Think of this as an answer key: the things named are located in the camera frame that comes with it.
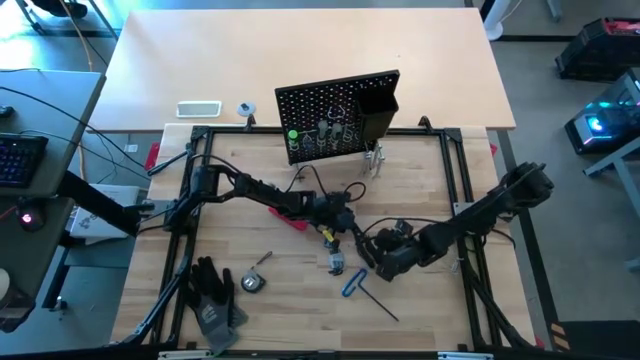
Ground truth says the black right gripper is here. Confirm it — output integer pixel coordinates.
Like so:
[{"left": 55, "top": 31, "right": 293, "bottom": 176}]
[{"left": 352, "top": 227, "right": 426, "bottom": 284}]

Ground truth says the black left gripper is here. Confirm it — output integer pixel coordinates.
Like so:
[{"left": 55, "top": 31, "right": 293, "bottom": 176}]
[{"left": 312, "top": 192, "right": 365, "bottom": 254}]

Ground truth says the blue T-handle hex key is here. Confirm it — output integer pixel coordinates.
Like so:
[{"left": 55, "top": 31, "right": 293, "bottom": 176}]
[{"left": 341, "top": 268, "right": 400, "bottom": 322}]

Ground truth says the black tape measure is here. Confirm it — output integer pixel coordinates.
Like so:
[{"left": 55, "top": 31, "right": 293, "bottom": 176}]
[{"left": 240, "top": 249, "right": 275, "bottom": 295}]

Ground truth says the metal screwdriver holder rack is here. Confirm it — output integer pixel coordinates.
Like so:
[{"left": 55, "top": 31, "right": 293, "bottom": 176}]
[{"left": 289, "top": 124, "right": 364, "bottom": 151}]

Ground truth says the black pegboard bin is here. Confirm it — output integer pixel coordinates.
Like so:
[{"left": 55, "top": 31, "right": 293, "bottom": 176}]
[{"left": 355, "top": 87, "right": 400, "bottom": 143}]

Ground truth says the black metal pegboard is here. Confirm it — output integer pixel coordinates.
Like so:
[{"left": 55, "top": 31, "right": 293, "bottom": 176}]
[{"left": 274, "top": 69, "right": 401, "bottom": 169}]

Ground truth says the black grey work glove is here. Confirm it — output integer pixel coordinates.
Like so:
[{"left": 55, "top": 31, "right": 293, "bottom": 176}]
[{"left": 182, "top": 256, "right": 250, "bottom": 357}]

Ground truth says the light wood desk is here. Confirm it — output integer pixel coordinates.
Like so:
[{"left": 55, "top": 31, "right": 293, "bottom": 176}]
[{"left": 88, "top": 7, "right": 517, "bottom": 135}]

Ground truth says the white rectangular tray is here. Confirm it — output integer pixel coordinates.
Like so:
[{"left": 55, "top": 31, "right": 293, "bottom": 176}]
[{"left": 175, "top": 100, "right": 223, "bottom": 119}]

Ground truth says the red plastic tag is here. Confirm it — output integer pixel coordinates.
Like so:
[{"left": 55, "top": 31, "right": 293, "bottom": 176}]
[{"left": 144, "top": 142, "right": 161, "bottom": 171}]

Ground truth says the white printed box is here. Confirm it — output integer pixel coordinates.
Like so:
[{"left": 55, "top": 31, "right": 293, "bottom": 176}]
[{"left": 69, "top": 183, "right": 144, "bottom": 240}]

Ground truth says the RGB lit computer case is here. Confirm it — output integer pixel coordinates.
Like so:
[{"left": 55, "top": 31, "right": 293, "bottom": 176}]
[{"left": 563, "top": 67, "right": 640, "bottom": 155}]

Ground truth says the white fan base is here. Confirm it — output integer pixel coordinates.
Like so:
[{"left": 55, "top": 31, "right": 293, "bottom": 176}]
[{"left": 479, "top": 0, "right": 525, "bottom": 41}]

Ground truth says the grey metal table leg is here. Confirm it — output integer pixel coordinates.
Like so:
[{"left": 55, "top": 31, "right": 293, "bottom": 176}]
[{"left": 582, "top": 138, "right": 640, "bottom": 271}]

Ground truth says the black red equipment case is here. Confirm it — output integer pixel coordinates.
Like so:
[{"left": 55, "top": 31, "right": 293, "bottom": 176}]
[{"left": 553, "top": 16, "right": 640, "bottom": 81}]

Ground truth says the black computer mouse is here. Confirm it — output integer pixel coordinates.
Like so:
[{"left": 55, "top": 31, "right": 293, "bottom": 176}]
[{"left": 14, "top": 205, "right": 46, "bottom": 234}]

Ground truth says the grey desk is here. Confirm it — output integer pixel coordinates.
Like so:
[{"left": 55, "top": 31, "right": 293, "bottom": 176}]
[{"left": 0, "top": 69, "right": 107, "bottom": 306}]

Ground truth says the black keyboard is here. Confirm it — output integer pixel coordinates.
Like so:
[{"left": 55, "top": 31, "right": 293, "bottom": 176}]
[{"left": 0, "top": 133, "right": 49, "bottom": 190}]

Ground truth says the black smartphone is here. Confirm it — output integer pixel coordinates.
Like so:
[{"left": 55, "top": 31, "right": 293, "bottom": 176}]
[{"left": 0, "top": 289, "right": 36, "bottom": 334}]

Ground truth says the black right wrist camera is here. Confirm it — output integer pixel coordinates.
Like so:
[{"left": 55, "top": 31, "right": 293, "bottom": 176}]
[{"left": 392, "top": 218, "right": 415, "bottom": 239}]

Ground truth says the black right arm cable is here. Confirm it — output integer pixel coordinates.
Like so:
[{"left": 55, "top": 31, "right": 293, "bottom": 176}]
[{"left": 362, "top": 216, "right": 451, "bottom": 251}]

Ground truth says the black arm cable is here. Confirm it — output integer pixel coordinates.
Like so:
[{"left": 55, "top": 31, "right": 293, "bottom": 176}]
[
  {"left": 362, "top": 216, "right": 451, "bottom": 251},
  {"left": 294, "top": 163, "right": 367, "bottom": 204}
]

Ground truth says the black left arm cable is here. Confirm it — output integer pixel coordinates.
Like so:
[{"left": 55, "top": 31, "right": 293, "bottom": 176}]
[{"left": 294, "top": 163, "right": 367, "bottom": 204}]

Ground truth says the black upright post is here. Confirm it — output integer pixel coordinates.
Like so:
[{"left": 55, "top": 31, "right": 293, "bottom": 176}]
[{"left": 56, "top": 171, "right": 142, "bottom": 237}]

